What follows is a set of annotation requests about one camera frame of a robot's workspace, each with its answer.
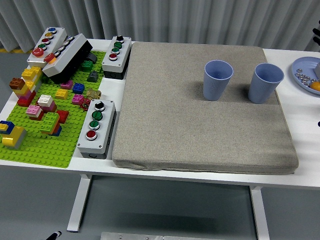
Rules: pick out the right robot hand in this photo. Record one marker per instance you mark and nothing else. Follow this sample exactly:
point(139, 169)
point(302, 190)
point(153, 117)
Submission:
point(317, 32)

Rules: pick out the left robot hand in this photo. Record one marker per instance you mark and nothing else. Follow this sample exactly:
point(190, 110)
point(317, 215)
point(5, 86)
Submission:
point(55, 235)

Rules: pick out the blue ribbed plastic cup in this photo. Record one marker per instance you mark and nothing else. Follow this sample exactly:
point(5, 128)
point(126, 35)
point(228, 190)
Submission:
point(262, 90)
point(215, 87)

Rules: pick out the blue plate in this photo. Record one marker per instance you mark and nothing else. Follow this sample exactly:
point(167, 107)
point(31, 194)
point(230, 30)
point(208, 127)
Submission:
point(302, 63)

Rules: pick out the grey metal block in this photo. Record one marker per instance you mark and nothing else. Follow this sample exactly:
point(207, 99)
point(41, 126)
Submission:
point(317, 70)

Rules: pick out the white table leg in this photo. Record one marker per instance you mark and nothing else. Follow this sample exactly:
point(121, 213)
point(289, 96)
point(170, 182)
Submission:
point(260, 215)
point(78, 202)

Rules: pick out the orange fruit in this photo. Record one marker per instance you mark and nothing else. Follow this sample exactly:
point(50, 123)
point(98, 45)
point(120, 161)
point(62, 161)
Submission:
point(315, 86)

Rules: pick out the green lego baseplate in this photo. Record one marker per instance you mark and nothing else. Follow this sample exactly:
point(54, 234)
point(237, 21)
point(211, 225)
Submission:
point(45, 152)

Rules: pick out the blue yellow grey brick stack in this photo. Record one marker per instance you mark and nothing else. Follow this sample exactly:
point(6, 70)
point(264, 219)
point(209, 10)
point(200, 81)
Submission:
point(13, 136)

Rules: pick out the green orange blue brick stack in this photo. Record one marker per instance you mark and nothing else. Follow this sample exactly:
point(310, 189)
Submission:
point(50, 121)

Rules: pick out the red lego brick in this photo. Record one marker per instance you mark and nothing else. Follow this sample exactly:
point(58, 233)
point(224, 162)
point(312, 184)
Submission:
point(63, 115)

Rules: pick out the pink white red brick stack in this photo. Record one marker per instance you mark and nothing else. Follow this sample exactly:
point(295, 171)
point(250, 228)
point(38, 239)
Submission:
point(34, 111)

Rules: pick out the four-button grey control box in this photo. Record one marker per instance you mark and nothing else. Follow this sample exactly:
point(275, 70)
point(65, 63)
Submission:
point(106, 120)
point(123, 51)

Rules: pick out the white-topped pink brick stack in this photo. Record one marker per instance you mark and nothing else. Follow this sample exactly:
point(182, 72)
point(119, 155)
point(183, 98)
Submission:
point(46, 101)

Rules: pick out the magenta lego brick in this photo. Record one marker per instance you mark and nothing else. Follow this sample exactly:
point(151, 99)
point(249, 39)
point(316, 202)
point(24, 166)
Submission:
point(77, 99)
point(67, 85)

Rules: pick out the yellow lego brick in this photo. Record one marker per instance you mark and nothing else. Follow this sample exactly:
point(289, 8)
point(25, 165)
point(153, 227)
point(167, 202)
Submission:
point(61, 94)

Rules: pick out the grey curtain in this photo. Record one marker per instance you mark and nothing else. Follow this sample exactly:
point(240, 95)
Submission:
point(175, 20)

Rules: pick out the brown yellow red brick tower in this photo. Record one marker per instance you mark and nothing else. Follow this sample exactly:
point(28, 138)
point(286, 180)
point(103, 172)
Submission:
point(26, 92)

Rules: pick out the blue lego brick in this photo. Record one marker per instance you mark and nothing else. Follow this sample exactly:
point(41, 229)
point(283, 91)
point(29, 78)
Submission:
point(78, 88)

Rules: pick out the dark grey slope brick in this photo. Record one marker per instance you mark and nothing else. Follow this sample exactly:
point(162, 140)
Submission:
point(93, 77)

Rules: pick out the grey-brown fabric mat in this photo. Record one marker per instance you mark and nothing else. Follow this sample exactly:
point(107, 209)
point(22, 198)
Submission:
point(175, 120)

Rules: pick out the green lego brick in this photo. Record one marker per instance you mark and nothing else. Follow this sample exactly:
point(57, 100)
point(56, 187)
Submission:
point(87, 65)

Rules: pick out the long grey black control box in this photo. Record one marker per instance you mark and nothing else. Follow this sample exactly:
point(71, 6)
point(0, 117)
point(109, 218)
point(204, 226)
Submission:
point(67, 56)

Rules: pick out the black curved lego brick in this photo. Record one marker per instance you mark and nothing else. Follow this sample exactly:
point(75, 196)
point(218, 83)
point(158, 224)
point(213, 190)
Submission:
point(92, 58)

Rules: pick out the five-button white control box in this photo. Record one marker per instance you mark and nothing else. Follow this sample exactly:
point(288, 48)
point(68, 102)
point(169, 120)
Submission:
point(56, 37)

